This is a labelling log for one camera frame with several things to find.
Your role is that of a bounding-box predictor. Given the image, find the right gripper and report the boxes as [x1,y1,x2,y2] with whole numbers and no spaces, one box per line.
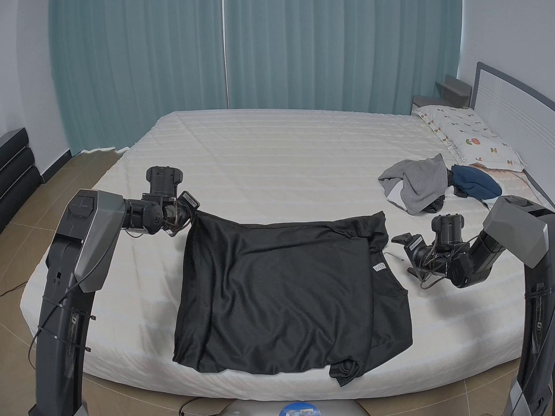
[391,232,439,282]

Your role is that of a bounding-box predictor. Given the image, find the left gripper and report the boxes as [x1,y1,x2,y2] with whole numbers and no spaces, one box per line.
[171,190,201,233]

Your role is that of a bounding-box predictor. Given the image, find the black T-shirt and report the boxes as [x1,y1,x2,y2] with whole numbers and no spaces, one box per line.
[173,210,413,390]

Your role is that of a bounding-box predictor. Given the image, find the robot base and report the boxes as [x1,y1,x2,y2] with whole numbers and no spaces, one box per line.
[223,399,369,416]

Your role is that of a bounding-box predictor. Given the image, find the pile of clothes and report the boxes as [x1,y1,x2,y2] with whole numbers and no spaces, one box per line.
[378,153,504,215]

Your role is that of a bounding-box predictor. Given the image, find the bed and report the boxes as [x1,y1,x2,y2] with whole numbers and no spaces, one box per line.
[19,62,555,402]

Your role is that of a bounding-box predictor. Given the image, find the white printed pillow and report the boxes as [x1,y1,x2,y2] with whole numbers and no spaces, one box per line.
[412,104,527,172]

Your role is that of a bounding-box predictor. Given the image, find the blue-green curtain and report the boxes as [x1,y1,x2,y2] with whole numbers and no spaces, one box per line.
[50,0,226,157]
[225,0,461,116]

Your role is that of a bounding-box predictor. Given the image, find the grey bedside table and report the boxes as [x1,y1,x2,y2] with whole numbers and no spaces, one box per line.
[412,75,472,109]

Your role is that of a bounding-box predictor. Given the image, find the black chest of drawers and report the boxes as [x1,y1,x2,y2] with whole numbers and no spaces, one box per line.
[0,128,42,233]

